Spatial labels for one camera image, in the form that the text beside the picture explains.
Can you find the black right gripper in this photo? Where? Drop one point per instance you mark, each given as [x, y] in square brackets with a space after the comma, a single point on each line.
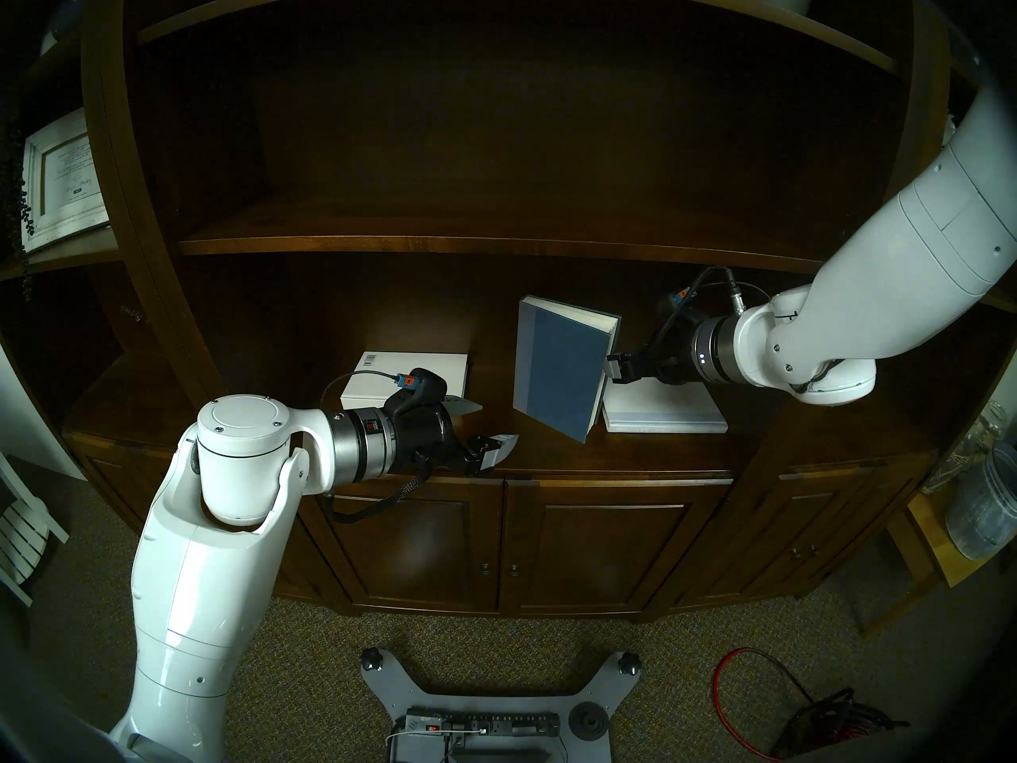
[675, 356]

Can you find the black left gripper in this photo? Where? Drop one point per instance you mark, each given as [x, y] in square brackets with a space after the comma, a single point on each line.
[425, 439]

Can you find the blue hardcover book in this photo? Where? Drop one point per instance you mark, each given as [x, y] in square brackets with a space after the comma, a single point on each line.
[556, 364]

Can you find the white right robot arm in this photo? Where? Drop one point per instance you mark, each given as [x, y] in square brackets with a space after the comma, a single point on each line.
[914, 253]

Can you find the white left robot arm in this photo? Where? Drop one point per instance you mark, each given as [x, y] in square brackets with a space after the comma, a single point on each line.
[206, 531]

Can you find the white book with barcode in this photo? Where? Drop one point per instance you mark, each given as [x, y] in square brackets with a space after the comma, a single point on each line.
[445, 368]

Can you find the white book with grey spine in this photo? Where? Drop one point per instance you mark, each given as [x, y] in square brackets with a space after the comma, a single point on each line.
[675, 413]

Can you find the black star knob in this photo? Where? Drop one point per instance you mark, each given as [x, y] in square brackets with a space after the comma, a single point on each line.
[630, 663]
[371, 658]

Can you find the dark wooden bookshelf cabinet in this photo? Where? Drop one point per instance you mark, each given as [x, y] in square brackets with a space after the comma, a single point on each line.
[477, 133]

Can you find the grey power strip box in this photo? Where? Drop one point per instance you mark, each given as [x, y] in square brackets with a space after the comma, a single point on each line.
[481, 726]

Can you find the black round base disc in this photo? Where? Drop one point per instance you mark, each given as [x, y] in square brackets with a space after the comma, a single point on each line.
[588, 722]

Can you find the light wooden side table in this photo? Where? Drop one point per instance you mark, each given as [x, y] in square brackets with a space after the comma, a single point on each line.
[929, 547]

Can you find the clear glass jar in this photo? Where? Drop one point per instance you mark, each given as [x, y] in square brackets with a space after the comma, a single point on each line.
[969, 451]

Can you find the grey ribbed bucket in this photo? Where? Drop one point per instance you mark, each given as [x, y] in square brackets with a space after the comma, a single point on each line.
[981, 499]

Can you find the white slatted chair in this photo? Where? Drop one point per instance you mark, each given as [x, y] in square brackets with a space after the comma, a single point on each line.
[20, 531]

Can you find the white framed certificate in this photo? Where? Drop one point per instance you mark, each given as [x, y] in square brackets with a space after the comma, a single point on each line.
[67, 181]

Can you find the dark hanging vine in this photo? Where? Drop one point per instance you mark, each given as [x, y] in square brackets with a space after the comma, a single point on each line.
[16, 205]

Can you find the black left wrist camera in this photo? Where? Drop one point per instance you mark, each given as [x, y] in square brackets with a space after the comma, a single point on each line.
[421, 384]

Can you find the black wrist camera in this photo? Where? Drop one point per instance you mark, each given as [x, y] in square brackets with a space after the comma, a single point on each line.
[675, 307]
[421, 384]

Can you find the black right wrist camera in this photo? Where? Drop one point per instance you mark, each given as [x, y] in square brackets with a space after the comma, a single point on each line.
[675, 307]

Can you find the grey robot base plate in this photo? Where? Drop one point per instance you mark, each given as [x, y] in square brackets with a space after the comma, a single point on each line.
[493, 686]

